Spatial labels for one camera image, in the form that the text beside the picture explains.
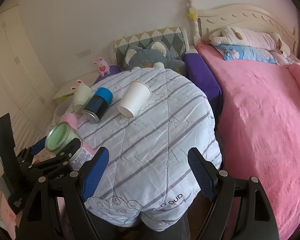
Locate pink and green can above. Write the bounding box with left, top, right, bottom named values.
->
left=45, top=121, right=99, bottom=172

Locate blue cartoon pillow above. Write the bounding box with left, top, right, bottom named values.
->
left=213, top=44, right=277, bottom=63

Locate yellow star ornament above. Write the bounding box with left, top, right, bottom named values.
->
left=188, top=13, right=196, bottom=20

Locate purple bolster cushion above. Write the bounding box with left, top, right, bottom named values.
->
left=92, top=52, right=222, bottom=106

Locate grey cat plush pillow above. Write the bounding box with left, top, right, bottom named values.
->
left=122, top=41, right=188, bottom=76

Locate pink bunny plush back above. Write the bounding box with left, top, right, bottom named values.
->
left=94, top=57, right=110, bottom=76

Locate blue and black can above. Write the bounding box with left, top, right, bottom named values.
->
left=82, top=87, right=113, bottom=124

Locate white dog plush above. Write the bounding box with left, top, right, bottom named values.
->
left=209, top=25, right=291, bottom=58

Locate pink bunny plush front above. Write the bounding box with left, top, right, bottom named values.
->
left=70, top=80, right=84, bottom=91

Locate folded pink quilt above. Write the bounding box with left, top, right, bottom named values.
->
left=0, top=150, right=55, bottom=239

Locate pink bunny plush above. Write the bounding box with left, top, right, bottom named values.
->
left=70, top=80, right=84, bottom=91
left=94, top=57, right=110, bottom=76

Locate white paper cup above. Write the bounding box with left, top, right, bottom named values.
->
left=117, top=81, right=152, bottom=118

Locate pale green cup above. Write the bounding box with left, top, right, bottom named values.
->
left=72, top=83, right=92, bottom=113

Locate small pink cup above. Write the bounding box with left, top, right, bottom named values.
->
left=59, top=113, right=78, bottom=131

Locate diamond pattern quilted headboard cover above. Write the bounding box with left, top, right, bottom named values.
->
left=113, top=27, right=190, bottom=68

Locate cream wooden bed headboard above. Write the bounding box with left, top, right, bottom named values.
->
left=186, top=0, right=300, bottom=57

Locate pink fleece blanket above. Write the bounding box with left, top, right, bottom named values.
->
left=196, top=43, right=300, bottom=239

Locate cream wardrobe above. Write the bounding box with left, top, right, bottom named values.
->
left=0, top=6, right=57, bottom=152

